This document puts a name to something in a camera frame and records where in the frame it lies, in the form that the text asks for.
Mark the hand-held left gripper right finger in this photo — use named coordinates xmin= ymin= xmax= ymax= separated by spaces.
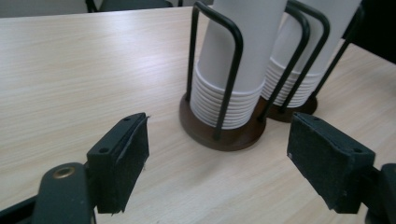
xmin=286 ymin=111 xmax=376 ymax=215

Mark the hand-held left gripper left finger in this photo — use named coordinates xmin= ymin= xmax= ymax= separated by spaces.
xmin=86 ymin=112 xmax=150 ymax=215

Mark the black wire cup holder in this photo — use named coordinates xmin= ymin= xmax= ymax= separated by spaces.
xmin=260 ymin=0 xmax=365 ymax=123
xmin=178 ymin=0 xmax=267 ymax=152

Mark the stack of white paper cups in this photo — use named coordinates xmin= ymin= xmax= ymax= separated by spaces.
xmin=190 ymin=0 xmax=290 ymax=131
xmin=261 ymin=0 xmax=362 ymax=108

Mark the dark furniture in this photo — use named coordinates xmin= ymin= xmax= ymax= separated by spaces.
xmin=342 ymin=0 xmax=396 ymax=65

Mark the dark chair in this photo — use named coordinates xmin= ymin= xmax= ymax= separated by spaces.
xmin=84 ymin=0 xmax=174 ymax=13

